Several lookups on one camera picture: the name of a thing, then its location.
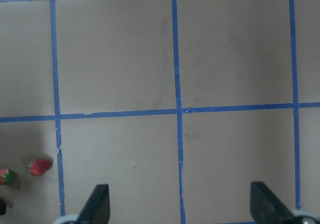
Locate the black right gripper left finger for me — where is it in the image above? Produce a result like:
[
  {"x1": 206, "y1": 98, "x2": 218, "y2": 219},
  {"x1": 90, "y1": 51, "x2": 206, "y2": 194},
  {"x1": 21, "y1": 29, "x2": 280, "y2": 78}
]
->
[{"x1": 77, "y1": 184, "x2": 111, "y2": 224}]

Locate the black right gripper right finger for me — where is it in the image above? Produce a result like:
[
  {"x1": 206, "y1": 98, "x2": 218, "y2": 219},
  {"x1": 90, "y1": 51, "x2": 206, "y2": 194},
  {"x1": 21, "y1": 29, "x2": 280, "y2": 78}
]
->
[{"x1": 250, "y1": 181, "x2": 320, "y2": 224}]

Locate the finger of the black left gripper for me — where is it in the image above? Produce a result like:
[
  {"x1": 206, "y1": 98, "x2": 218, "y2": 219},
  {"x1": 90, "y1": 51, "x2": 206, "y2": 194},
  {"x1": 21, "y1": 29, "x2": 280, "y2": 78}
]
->
[{"x1": 0, "y1": 197, "x2": 6, "y2": 215}]

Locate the red strawberry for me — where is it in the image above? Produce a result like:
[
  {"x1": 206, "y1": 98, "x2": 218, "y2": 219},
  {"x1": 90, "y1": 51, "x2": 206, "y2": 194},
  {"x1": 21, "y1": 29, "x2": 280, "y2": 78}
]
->
[
  {"x1": 0, "y1": 168, "x2": 16, "y2": 185},
  {"x1": 28, "y1": 159, "x2": 53, "y2": 176}
]

